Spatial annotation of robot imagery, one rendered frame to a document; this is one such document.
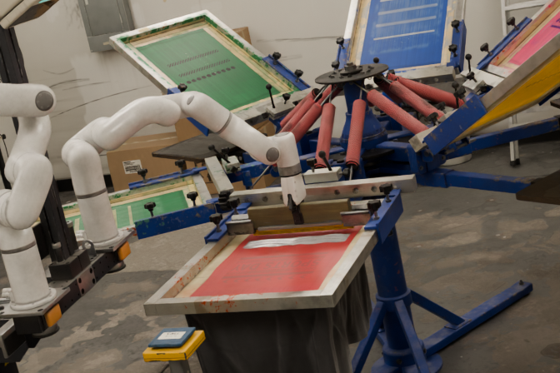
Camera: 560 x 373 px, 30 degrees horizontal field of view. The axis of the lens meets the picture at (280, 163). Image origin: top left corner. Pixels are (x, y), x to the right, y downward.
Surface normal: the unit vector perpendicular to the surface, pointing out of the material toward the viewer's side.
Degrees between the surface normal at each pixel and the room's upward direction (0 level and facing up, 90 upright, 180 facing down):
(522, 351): 0
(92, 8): 90
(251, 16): 90
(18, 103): 93
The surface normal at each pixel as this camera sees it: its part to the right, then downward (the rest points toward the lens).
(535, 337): -0.20, -0.95
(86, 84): -0.33, 0.30
